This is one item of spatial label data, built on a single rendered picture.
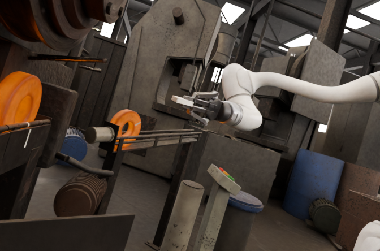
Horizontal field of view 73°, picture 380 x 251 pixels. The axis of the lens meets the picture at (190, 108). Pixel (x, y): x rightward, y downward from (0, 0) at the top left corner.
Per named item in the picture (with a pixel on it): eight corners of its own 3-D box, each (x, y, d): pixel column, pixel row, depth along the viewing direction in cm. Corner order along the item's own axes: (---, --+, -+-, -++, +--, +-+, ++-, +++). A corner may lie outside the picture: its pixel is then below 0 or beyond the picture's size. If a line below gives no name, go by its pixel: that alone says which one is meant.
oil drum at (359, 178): (337, 232, 318) (357, 163, 321) (308, 212, 376) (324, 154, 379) (376, 242, 327) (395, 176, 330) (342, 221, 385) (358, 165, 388)
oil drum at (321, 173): (296, 220, 314) (316, 151, 317) (273, 202, 373) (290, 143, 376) (337, 231, 323) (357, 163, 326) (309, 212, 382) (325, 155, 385)
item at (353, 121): (332, 204, 514) (359, 109, 520) (368, 223, 436) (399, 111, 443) (306, 198, 499) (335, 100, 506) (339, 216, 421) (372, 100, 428)
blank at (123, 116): (110, 152, 103) (116, 155, 101) (104, 118, 96) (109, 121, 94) (137, 134, 114) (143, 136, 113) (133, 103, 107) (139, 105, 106)
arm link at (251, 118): (225, 132, 100) (219, 102, 105) (248, 136, 110) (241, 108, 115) (247, 122, 93) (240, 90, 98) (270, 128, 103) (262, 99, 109)
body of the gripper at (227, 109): (234, 104, 92) (217, 99, 85) (226, 126, 93) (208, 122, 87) (220, 98, 97) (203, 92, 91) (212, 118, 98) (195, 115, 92)
